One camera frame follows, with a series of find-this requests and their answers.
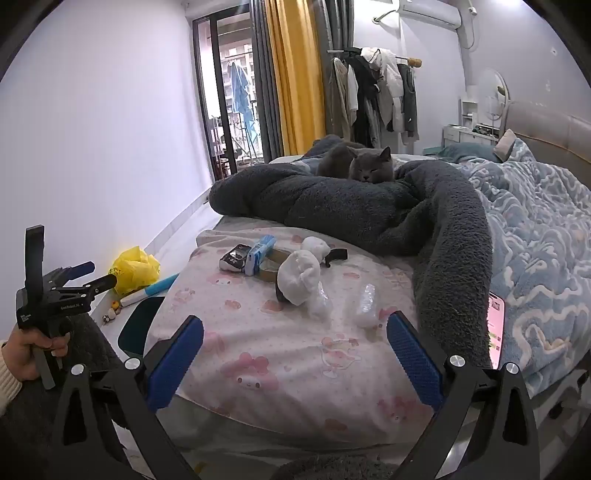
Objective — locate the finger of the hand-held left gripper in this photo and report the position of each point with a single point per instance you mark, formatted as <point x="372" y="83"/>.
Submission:
<point x="81" y="268"/>
<point x="99" y="282"/>

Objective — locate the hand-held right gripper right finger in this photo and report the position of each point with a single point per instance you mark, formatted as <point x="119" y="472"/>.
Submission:
<point x="415" y="364"/>

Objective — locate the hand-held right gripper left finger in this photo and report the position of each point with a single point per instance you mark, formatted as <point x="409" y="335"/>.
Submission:
<point x="178" y="360"/>

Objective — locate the dark teal trash bin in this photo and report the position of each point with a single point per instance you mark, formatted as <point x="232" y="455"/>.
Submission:
<point x="138" y="323"/>

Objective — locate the brown cardboard tape core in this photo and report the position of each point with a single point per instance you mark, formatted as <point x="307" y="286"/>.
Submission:
<point x="268" y="276"/>

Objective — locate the blue packet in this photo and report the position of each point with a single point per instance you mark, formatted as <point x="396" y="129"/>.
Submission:
<point x="257" y="254"/>

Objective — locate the person's left forearm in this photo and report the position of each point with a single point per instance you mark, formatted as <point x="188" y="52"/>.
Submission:
<point x="7" y="387"/>

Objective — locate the person's left hand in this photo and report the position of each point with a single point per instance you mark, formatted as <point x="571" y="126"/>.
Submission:
<point x="21" y="360"/>

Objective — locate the small yellow duck toy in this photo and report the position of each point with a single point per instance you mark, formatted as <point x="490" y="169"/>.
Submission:
<point x="114" y="305"/>

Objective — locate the yellow plastic bag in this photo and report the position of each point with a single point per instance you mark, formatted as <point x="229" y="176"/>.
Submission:
<point x="134" y="272"/>

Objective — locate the blue plush dinosaur stick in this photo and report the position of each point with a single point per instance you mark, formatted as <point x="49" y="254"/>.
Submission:
<point x="159" y="285"/>

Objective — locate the clear plastic bag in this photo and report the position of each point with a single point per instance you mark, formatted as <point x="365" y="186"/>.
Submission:
<point x="367" y="300"/>

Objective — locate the smartphone with pink screen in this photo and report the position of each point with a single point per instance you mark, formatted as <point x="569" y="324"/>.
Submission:
<point x="496" y="332"/>

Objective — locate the pink printed bed sheet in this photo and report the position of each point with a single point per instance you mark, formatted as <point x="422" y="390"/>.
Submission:
<point x="277" y="369"/>

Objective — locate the crumpled clear plastic wrap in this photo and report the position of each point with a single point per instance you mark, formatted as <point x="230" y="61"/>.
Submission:
<point x="318" y="302"/>

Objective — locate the black and white package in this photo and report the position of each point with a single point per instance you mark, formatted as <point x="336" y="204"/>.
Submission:
<point x="233" y="258"/>

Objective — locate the person's grey fleece clothing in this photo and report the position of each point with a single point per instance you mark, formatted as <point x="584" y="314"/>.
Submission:
<point x="27" y="438"/>

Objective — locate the black hair clip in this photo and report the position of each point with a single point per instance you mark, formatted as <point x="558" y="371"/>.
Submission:
<point x="339" y="252"/>

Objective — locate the small white tissue wad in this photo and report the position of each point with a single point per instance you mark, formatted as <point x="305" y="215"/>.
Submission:
<point x="314" y="244"/>

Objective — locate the dark grey fleece blanket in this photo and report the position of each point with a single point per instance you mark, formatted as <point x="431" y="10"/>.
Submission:
<point x="346" y="203"/>

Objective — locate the blue wave-pattern duvet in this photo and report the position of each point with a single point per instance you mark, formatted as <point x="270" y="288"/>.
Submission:
<point x="540" y="230"/>

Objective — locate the grey cat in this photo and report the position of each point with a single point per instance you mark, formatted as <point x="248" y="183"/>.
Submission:
<point x="369" y="168"/>

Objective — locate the teal pillow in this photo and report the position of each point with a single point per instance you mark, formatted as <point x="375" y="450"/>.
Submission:
<point x="466" y="150"/>

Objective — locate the dark-framed balcony door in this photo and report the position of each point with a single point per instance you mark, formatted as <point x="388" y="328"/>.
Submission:
<point x="214" y="92"/>

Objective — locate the white dresser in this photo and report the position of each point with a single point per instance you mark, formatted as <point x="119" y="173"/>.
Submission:
<point x="461" y="134"/>

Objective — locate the hanging blue garment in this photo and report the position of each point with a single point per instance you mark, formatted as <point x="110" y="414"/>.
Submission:
<point x="240" y="92"/>

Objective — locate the beige cushion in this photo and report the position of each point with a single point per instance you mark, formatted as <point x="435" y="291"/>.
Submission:
<point x="504" y="143"/>

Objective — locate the grey curtain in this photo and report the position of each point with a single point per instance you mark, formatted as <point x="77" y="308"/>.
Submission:
<point x="339" y="23"/>
<point x="263" y="92"/>

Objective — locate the white desktop shelf organizer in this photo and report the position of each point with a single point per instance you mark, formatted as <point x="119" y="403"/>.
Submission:
<point x="468" y="110"/>

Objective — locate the black coat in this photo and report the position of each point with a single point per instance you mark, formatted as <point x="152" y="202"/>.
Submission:
<point x="367" y="106"/>

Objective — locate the grey hanging garment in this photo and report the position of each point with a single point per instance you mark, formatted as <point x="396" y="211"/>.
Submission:
<point x="408" y="97"/>

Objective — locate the beige padded headboard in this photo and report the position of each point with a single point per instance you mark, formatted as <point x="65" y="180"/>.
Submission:
<point x="554" y="134"/>

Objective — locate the beige coat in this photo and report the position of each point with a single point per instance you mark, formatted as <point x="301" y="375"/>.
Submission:
<point x="342" y="97"/>

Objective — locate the yellow curtain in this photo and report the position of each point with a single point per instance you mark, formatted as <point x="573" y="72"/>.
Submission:
<point x="291" y="69"/>

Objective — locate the white jacket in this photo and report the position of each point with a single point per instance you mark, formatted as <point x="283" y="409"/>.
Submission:
<point x="388" y="78"/>

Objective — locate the clothes rack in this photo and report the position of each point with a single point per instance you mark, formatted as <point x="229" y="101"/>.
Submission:
<point x="337" y="51"/>

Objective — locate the white air conditioner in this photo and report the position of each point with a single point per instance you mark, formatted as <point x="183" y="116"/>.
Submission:
<point x="429" y="16"/>

